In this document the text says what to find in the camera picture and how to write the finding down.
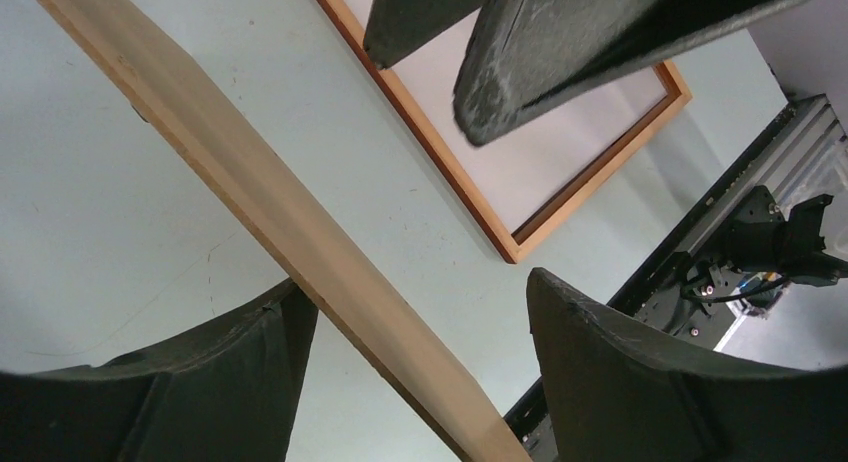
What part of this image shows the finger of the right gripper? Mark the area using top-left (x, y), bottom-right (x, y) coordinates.
top-left (453, 0), bottom-right (808, 147)
top-left (363, 0), bottom-right (485, 69)

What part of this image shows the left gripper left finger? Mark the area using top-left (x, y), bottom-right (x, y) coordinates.
top-left (1, 280), bottom-right (318, 461)

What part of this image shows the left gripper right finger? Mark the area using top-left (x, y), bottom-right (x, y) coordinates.
top-left (526, 267), bottom-right (847, 461)

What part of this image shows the brown backing board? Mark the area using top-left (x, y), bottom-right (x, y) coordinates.
top-left (36, 0), bottom-right (528, 461)

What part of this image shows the landscape photo print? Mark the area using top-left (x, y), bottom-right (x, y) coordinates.
top-left (393, 12), bottom-right (667, 232)

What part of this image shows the wooden picture frame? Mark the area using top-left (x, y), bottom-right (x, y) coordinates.
top-left (316, 0), bottom-right (692, 264)

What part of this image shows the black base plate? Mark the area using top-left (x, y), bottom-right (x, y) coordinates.
top-left (503, 101), bottom-right (796, 462)

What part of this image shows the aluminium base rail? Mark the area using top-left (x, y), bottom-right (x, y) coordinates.
top-left (677, 94), bottom-right (846, 253)

